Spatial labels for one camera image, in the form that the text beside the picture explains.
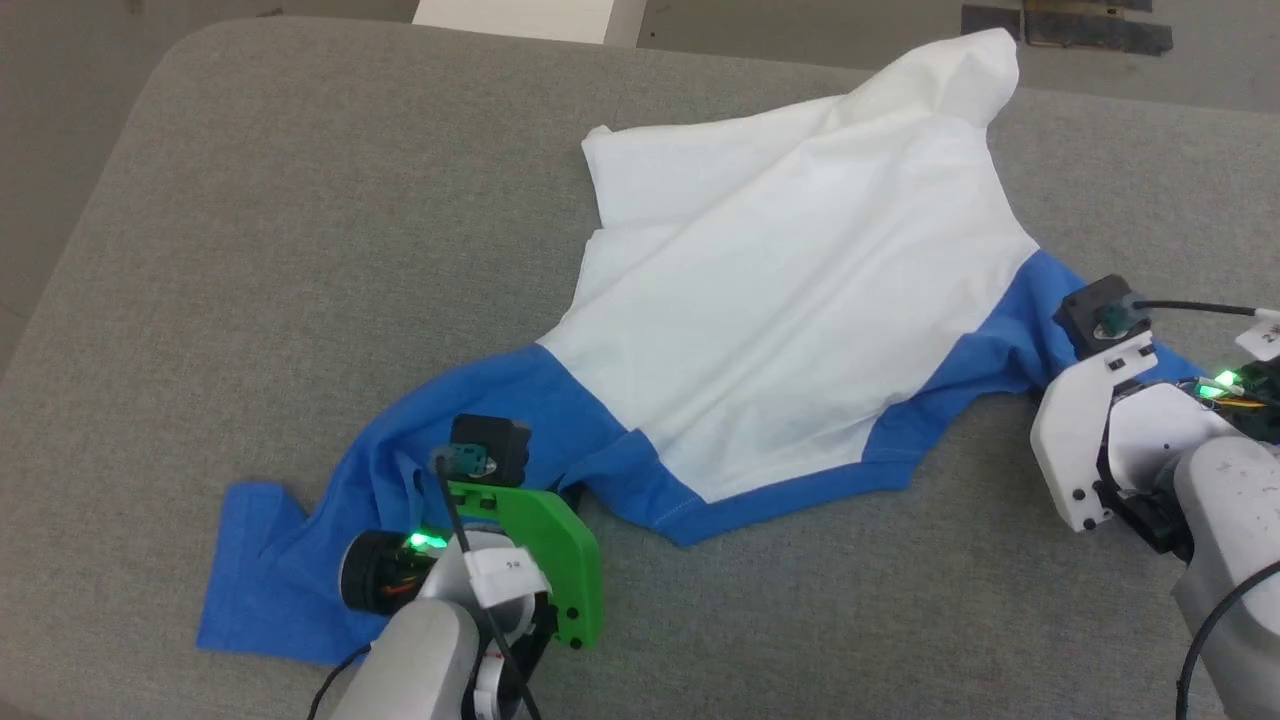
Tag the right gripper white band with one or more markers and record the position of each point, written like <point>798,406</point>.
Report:
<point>1070,440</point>

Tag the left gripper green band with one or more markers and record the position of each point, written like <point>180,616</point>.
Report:
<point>560,560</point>

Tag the white and blue T-shirt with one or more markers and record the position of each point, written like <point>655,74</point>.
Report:
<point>780,300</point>

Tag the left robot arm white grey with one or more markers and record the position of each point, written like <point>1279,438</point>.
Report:
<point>420,660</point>

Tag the long dark floor plate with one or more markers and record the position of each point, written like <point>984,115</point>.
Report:
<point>1100,32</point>

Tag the small black floor mat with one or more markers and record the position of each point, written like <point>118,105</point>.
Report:
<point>990,20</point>

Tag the short dark floor plate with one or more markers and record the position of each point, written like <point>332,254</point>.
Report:
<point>1085,5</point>

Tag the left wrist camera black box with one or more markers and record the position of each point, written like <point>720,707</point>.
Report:
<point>495,445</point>

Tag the white box pedestal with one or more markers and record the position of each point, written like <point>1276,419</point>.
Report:
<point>520,18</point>

